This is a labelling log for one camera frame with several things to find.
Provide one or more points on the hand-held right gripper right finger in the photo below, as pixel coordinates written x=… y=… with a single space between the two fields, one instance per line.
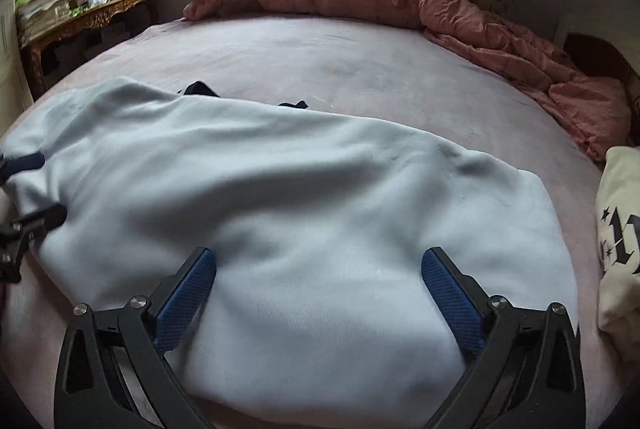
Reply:
x=450 y=294

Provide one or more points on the white and navy jacket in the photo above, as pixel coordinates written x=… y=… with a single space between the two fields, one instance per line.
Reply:
x=300 y=209

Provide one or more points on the stack of papers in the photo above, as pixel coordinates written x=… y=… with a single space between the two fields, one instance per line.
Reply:
x=42 y=6

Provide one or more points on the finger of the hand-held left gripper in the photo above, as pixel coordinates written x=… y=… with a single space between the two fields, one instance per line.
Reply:
x=27 y=162
x=47 y=215

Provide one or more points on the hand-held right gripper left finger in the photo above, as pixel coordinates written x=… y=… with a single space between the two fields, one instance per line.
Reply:
x=187 y=294

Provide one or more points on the ornate wooden table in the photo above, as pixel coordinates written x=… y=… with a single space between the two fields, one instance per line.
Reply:
x=100 y=11

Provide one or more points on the cream printed garment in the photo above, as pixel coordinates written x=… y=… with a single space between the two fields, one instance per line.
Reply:
x=620 y=179

